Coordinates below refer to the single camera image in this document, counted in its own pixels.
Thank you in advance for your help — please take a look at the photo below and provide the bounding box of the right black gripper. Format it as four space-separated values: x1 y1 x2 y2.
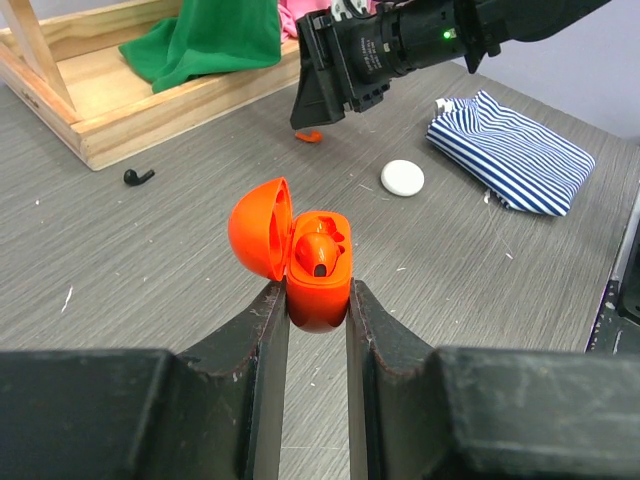
290 9 389 128

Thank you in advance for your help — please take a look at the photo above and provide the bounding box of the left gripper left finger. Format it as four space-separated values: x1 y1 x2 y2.
1 282 289 479

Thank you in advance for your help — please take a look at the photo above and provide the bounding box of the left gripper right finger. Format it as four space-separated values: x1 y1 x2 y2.
346 280 639 479

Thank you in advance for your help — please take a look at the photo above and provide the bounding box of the orange earbud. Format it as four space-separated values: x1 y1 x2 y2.
295 232 341 278
295 130 323 144

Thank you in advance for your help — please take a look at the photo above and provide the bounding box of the white earbud charging case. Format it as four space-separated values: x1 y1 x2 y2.
380 159 425 197

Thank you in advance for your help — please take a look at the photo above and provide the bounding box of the orange earbud charging case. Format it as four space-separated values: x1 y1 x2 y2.
228 177 353 333

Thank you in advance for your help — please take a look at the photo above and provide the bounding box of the blue striped cloth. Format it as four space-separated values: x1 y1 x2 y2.
425 91 596 217

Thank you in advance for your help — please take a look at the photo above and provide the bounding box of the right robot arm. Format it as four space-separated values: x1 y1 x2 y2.
290 0 605 130

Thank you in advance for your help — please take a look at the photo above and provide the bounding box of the pink t-shirt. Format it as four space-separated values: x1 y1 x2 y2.
278 0 315 43

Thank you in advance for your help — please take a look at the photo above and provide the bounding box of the green tank top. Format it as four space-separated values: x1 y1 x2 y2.
119 0 281 93

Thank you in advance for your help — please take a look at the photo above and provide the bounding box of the black earbud centre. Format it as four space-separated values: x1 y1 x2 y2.
123 169 155 187

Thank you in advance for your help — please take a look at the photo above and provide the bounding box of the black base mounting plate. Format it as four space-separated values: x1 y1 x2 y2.
585 194 639 355

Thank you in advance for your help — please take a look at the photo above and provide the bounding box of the wooden clothes rack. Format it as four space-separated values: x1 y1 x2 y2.
1 1 299 171

